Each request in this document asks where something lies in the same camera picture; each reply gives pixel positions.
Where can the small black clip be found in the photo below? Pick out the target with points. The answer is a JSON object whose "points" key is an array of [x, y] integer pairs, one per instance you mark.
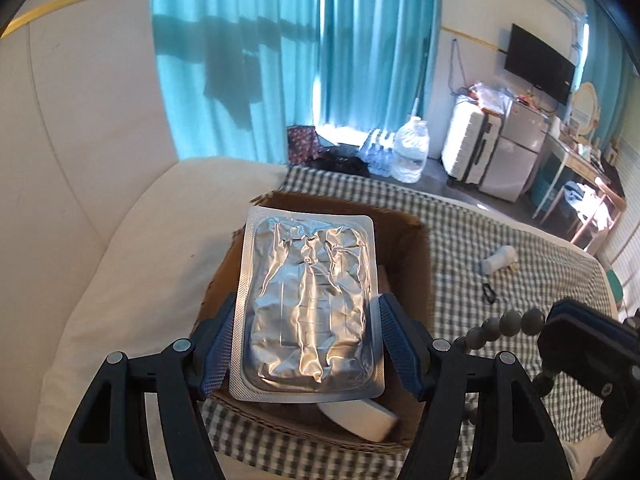
{"points": [[489, 293]]}

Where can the brown cardboard box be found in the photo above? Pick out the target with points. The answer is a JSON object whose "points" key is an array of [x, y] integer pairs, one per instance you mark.
{"points": [[405, 260]]}

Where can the large clear water bottle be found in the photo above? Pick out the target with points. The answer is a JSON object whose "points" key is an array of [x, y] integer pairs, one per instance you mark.
{"points": [[411, 152]]}

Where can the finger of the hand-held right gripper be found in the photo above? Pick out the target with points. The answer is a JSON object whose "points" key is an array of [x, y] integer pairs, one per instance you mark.
{"points": [[580, 311], [580, 350]]}

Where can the silver fridge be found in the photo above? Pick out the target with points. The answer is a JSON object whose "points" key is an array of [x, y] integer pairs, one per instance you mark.
{"points": [[515, 155]]}

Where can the white padded headboard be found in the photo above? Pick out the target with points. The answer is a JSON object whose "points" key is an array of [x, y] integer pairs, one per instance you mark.
{"points": [[75, 135]]}

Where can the teal curtain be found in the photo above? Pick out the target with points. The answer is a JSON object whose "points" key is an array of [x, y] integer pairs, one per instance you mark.
{"points": [[300, 35]]}

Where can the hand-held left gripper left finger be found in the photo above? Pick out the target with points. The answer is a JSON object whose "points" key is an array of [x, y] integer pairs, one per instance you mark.
{"points": [[217, 352]]}

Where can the white paper roll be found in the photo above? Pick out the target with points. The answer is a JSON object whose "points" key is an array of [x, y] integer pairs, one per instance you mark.
{"points": [[556, 126]]}

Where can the clear plastic bag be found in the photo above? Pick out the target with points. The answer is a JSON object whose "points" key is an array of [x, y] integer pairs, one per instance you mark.
{"points": [[492, 96]]}

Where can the white suitcase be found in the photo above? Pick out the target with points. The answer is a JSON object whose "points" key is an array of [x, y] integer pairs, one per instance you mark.
{"points": [[470, 145]]}

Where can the white pillow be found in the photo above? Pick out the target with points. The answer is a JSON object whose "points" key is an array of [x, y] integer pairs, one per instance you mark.
{"points": [[125, 285]]}

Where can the black cloth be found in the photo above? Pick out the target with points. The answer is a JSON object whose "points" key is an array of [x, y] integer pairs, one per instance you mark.
{"points": [[340, 162]]}

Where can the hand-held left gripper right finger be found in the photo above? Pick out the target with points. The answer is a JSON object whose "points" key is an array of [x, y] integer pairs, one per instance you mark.
{"points": [[400, 352]]}

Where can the teal round stool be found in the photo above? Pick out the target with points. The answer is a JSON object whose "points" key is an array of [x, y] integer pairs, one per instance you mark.
{"points": [[614, 287]]}

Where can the black television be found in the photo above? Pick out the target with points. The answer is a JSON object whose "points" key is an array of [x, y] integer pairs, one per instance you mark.
{"points": [[540, 65]]}

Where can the pack of water bottles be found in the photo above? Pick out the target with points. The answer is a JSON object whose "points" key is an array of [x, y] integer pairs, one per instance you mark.
{"points": [[377, 152]]}

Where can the checked bedsheet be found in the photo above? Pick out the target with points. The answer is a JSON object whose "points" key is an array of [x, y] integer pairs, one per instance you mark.
{"points": [[475, 230]]}

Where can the patterned maroon bag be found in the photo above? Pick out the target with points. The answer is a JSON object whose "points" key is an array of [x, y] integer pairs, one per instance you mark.
{"points": [[302, 145]]}

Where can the blue white clothes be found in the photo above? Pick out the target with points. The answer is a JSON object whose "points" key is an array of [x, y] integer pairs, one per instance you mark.
{"points": [[575, 195]]}

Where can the oval white mirror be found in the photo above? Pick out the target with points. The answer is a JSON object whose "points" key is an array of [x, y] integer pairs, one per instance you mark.
{"points": [[585, 110]]}

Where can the grey beaded flexible tripod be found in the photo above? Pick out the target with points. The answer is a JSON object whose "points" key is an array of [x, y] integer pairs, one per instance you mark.
{"points": [[512, 321]]}

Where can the white wooden desk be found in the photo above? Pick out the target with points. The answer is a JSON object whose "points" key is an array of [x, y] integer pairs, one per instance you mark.
{"points": [[575, 160]]}

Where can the small white bottle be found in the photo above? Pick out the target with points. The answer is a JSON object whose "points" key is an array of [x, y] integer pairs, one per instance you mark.
{"points": [[497, 260]]}

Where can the silver foil blister pack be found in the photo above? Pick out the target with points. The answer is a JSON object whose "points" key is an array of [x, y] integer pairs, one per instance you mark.
{"points": [[307, 305]]}

